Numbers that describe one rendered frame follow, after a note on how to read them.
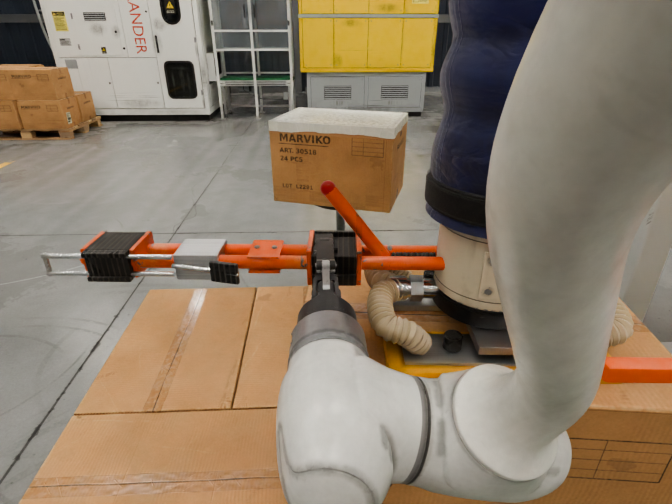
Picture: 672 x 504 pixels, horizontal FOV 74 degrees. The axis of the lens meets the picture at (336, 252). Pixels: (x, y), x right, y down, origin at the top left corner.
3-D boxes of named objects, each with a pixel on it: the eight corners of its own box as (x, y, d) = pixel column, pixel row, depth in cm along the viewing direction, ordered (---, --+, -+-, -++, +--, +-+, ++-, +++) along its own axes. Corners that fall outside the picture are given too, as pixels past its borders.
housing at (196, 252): (230, 261, 76) (227, 237, 74) (220, 281, 70) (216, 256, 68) (189, 261, 76) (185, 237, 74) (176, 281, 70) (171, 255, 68)
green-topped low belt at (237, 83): (296, 112, 810) (294, 75, 781) (294, 117, 764) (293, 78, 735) (227, 112, 806) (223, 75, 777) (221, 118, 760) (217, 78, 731)
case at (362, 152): (403, 187, 246) (408, 112, 228) (389, 213, 212) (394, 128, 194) (301, 177, 262) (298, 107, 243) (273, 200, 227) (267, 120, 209)
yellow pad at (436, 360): (589, 341, 73) (597, 316, 71) (624, 385, 64) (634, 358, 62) (382, 339, 73) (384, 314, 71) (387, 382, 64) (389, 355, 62)
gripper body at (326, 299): (295, 308, 51) (297, 268, 59) (297, 364, 55) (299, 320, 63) (359, 307, 52) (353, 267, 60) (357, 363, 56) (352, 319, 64)
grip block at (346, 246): (359, 259, 77) (360, 227, 75) (361, 288, 68) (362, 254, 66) (311, 258, 77) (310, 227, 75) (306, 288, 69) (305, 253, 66)
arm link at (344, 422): (271, 397, 50) (381, 417, 52) (254, 542, 36) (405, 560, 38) (293, 322, 45) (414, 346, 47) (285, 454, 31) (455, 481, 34)
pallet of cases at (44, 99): (102, 125, 707) (88, 63, 666) (70, 140, 616) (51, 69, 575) (25, 125, 704) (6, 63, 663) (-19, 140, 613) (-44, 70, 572)
